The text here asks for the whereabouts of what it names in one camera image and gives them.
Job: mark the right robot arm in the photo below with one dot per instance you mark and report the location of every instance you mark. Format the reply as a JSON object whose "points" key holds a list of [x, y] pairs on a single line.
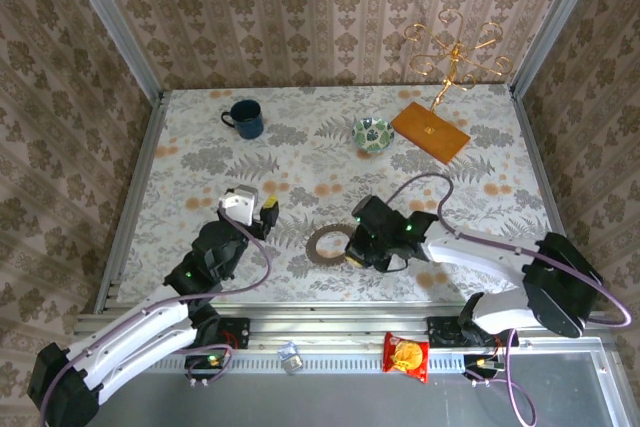
{"points": [[560, 287]]}

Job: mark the leaf pattern bowl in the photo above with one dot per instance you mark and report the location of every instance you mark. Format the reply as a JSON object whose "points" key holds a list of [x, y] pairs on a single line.
{"points": [[372, 134]]}

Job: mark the red snack packet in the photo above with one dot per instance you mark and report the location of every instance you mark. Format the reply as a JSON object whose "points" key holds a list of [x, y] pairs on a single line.
{"points": [[405, 354]]}

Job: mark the dark blue mug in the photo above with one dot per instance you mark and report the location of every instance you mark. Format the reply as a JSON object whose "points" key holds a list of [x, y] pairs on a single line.
{"points": [[247, 119]]}

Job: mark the small circuit board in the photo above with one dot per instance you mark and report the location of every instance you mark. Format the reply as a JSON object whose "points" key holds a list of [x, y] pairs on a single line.
{"points": [[205, 362], [480, 363]]}

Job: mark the small clear plastic item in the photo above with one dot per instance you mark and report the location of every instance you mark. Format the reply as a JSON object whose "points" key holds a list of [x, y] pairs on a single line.
{"points": [[290, 359]]}

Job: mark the grey metal panel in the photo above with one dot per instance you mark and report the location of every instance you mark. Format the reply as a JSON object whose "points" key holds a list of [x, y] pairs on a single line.
{"points": [[325, 402]]}

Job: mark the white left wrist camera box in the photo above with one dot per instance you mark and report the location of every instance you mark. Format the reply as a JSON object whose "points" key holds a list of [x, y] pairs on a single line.
{"points": [[240, 204]]}

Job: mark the aluminium front rail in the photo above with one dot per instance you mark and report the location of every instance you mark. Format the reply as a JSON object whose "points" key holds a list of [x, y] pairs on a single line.
{"points": [[325, 329]]}

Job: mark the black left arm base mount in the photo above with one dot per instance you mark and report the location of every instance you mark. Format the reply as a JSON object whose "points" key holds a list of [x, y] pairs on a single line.
{"points": [[237, 332]]}

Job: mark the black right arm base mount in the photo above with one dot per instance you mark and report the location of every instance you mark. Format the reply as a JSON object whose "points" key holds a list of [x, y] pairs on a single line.
{"points": [[442, 332]]}

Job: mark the aluminium table side rail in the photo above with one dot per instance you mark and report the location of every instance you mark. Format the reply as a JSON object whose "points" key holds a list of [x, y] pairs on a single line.
{"points": [[538, 157], [141, 162]]}

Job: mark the aluminium frame post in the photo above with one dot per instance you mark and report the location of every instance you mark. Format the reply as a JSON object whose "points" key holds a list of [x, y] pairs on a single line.
{"points": [[116, 27], [552, 22]]}

